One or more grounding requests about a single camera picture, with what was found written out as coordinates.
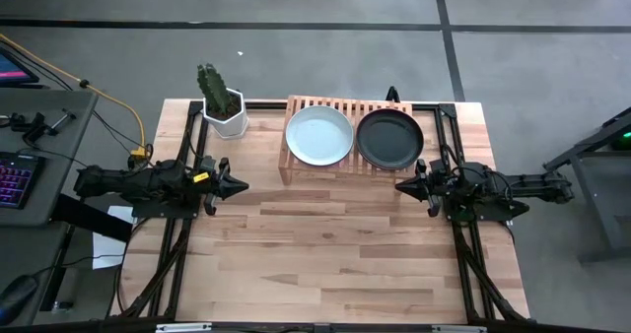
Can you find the black flat panel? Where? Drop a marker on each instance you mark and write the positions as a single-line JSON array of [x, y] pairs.
[[89, 217]]

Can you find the white hexagonal plant pot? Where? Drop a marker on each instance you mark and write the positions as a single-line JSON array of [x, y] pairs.
[[227, 123]]

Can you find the pale green plate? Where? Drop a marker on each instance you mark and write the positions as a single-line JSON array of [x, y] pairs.
[[319, 136]]

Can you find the black computer mouse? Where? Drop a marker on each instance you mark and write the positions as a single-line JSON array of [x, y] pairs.
[[17, 296]]

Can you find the black clamp on table edge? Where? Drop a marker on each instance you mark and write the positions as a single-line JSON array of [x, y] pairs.
[[393, 95]]

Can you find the backlit black keyboard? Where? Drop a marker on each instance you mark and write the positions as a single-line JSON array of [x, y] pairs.
[[17, 180]]

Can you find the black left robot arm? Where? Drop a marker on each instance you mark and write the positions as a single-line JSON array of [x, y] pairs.
[[138, 182]]

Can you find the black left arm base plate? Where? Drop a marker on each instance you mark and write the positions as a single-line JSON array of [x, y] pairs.
[[162, 212]]

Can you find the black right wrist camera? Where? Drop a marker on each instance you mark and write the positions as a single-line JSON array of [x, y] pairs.
[[438, 168]]

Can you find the grey metal stand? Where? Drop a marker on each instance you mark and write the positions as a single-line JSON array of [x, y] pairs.
[[591, 195]]

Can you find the black plate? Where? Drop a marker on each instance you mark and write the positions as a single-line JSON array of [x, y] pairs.
[[389, 140]]

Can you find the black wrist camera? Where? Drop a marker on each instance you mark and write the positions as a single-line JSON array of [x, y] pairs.
[[438, 168], [208, 164]]

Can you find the slatted wooden shelf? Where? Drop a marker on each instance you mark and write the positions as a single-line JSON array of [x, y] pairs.
[[320, 101]]

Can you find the black device with green light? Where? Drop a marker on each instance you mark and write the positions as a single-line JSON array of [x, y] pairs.
[[623, 138]]

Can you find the white paper sheet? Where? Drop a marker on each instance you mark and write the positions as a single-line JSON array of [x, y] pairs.
[[106, 254]]

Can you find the computer monitor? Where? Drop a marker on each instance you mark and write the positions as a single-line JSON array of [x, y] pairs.
[[12, 69]]

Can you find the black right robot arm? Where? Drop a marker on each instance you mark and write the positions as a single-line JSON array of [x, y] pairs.
[[517, 187]]

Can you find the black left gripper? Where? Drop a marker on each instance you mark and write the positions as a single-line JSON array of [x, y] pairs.
[[212, 195]]

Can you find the silver metal bracket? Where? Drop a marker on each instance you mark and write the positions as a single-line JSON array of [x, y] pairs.
[[458, 329], [182, 327]]

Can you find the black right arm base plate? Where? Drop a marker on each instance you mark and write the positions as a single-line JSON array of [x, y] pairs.
[[493, 214]]

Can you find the grey desk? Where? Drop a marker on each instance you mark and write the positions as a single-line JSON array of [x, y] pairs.
[[49, 185]]

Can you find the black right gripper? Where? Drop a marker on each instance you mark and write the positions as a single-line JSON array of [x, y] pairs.
[[434, 195]]

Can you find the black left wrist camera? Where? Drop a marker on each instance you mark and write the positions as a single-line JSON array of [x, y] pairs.
[[208, 164]]

